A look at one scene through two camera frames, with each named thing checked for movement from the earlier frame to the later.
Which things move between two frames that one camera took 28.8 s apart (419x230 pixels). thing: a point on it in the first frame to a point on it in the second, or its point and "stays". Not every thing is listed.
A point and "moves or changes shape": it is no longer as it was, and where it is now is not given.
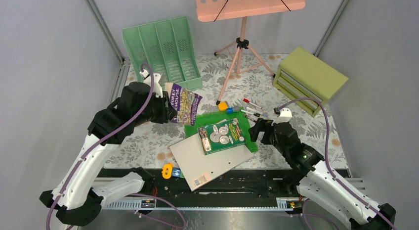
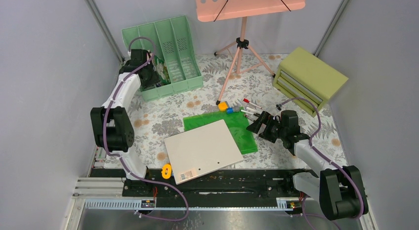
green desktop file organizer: x=167 y=46 stays
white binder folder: x=196 y=168 moves or changes shape
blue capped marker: x=257 y=112 stays
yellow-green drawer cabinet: x=302 y=74 stays
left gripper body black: x=159 y=108 to x=151 y=77
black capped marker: x=255 y=114 stays
